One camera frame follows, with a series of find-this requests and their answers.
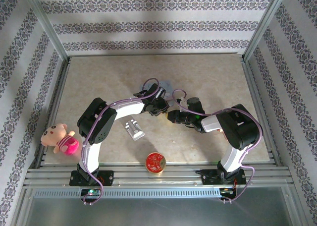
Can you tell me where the round red gold tin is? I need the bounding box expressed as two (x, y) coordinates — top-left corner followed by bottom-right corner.
(145, 151), (166, 175)

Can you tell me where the pink plush doll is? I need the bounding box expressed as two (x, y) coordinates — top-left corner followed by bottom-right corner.
(41, 123), (80, 157)

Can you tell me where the circuit board with green light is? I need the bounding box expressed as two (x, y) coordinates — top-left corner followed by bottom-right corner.
(81, 188), (101, 197)

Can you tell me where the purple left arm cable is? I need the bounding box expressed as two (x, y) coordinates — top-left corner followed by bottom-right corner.
(79, 77), (160, 206)

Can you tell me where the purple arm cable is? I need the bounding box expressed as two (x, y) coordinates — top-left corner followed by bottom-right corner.
(79, 77), (160, 206)
(172, 88), (263, 205)

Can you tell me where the aluminium frame cross rail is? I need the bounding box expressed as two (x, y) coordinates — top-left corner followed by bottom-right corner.
(68, 53), (245, 58)

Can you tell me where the aluminium frame side rail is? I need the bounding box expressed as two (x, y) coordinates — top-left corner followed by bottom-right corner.
(32, 57), (72, 167)
(241, 57), (283, 167)

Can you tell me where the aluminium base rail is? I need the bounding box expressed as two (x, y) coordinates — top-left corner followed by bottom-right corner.
(23, 161), (292, 188)

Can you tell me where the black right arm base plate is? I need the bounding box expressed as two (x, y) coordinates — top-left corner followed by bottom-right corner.
(202, 170), (247, 187)

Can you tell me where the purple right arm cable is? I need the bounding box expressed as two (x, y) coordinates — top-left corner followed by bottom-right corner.
(172, 88), (263, 205)

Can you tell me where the grey slotted cable duct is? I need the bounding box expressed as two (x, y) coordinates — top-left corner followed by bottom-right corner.
(32, 188), (221, 199)

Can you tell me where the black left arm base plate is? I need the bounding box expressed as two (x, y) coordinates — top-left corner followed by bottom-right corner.
(69, 170), (114, 187)

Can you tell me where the aluminium frame post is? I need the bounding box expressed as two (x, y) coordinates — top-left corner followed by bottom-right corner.
(243, 0), (293, 62)
(22, 0), (70, 62)

